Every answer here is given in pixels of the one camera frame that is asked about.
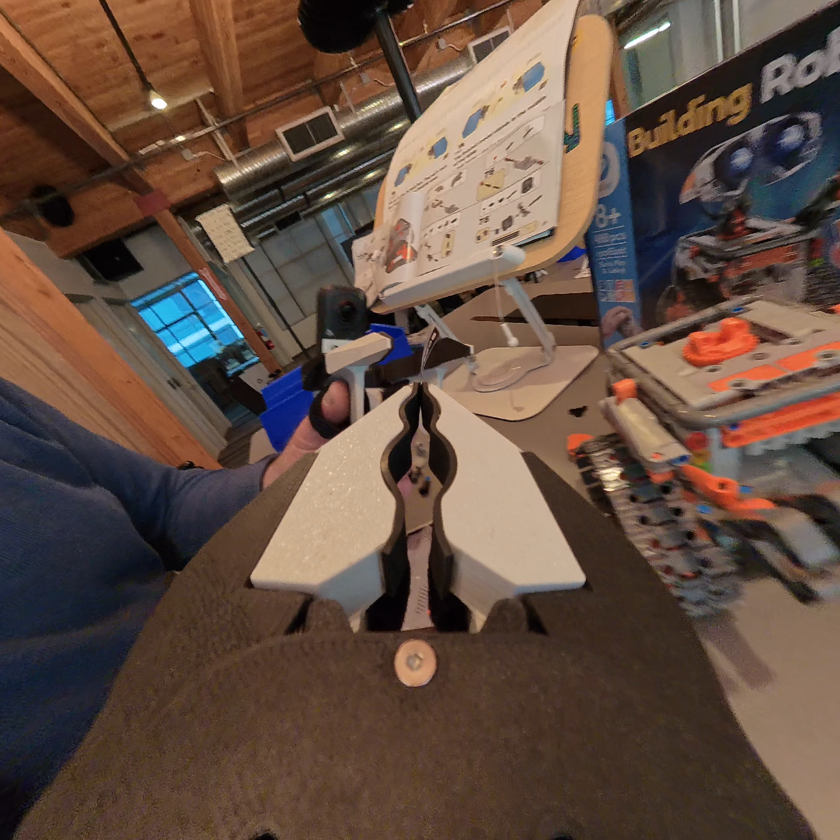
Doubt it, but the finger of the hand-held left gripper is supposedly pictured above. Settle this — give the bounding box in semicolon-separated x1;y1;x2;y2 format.
323;332;396;374

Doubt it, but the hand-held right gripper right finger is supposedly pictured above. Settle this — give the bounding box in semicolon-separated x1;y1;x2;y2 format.
420;381;588;632

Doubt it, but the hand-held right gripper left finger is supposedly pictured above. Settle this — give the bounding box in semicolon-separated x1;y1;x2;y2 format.
249;382;421;632

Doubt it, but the robot sticker sheet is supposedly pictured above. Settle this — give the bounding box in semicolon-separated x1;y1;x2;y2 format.
400;525;434;631

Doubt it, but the grey orange tracked toy robot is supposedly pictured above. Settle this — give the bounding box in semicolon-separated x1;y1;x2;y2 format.
567;298;840;618

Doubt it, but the person's left forearm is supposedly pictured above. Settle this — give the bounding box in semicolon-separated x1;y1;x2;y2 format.
141;453;277;572

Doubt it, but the person's left hand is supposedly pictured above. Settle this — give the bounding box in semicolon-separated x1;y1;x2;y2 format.
262;381;352;490

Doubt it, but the blue storage bin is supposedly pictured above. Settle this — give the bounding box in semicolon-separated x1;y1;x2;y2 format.
259;325;411;435

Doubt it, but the white posted sheet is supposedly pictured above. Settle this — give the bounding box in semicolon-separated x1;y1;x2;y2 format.
196;203;256;263

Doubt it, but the white stand base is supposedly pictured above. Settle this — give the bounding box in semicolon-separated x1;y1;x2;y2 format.
410;279;601;421

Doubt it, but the glass window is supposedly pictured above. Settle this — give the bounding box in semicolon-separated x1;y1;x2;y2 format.
130;279;227;368

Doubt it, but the booklet holder clip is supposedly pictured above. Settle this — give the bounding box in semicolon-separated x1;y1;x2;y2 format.
491;245;526;347

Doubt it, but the instruction booklet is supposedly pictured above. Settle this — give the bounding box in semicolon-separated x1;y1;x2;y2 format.
351;0;581;296

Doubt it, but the black pendant lamp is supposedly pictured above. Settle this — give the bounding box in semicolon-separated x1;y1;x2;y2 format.
297;0;414;53

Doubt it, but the wooden booklet stand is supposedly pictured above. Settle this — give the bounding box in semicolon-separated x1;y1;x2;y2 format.
371;13;616;316

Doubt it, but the black ceiling speaker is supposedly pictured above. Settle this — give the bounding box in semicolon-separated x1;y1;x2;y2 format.
29;187;73;227

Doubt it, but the blue robot kit box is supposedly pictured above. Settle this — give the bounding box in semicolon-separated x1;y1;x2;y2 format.
584;7;840;349

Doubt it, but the silver duct with vents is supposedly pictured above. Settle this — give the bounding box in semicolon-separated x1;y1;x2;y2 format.
213;59;473;201

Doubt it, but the black wall box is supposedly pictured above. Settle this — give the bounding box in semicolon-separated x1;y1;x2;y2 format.
82;239;142;283

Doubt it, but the black metal post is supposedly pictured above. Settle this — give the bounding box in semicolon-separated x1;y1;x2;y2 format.
371;10;424;122

